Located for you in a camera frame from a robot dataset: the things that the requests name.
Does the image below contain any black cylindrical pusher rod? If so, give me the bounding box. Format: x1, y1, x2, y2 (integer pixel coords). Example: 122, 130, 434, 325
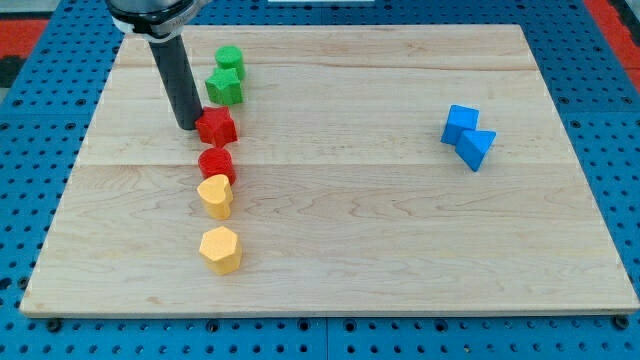
150, 35, 203, 130

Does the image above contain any yellow heart block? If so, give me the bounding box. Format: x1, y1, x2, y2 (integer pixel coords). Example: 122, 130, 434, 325
196, 174, 233, 220

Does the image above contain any yellow hexagon block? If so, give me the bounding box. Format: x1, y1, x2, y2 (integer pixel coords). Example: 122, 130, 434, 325
199, 226, 243, 275

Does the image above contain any green cylinder block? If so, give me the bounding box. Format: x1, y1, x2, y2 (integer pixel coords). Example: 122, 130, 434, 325
214, 45, 246, 80

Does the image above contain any green star block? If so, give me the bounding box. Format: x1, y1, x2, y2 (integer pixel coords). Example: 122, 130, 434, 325
205, 68, 244, 106

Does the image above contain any red star block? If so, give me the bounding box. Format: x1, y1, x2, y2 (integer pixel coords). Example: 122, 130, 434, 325
196, 106, 238, 148

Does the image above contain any red cylinder block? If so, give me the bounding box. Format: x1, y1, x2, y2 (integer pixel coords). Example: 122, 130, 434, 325
198, 147, 236, 185

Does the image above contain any light wooden board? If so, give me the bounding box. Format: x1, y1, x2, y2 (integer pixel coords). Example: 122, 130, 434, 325
20, 24, 639, 319

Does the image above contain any blue cube block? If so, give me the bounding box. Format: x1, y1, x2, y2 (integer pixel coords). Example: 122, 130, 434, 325
440, 104, 480, 145

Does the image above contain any blue triangle block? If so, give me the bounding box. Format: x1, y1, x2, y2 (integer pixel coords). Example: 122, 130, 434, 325
455, 130, 497, 172

